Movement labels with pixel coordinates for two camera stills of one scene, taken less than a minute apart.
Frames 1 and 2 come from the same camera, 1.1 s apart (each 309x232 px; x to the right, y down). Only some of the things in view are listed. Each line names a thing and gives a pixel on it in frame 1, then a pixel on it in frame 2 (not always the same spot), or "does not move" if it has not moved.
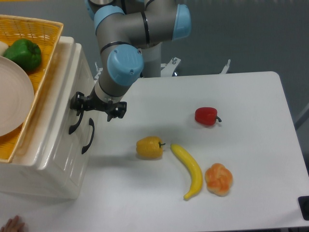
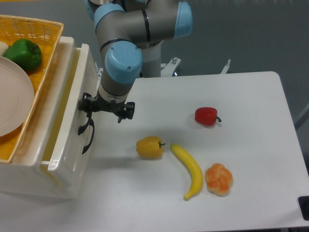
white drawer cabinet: x=52 y=158 does not move
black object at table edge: x=303 y=203 does not move
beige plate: x=17 y=96 does not move
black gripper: x=79 y=101 to x=122 y=110
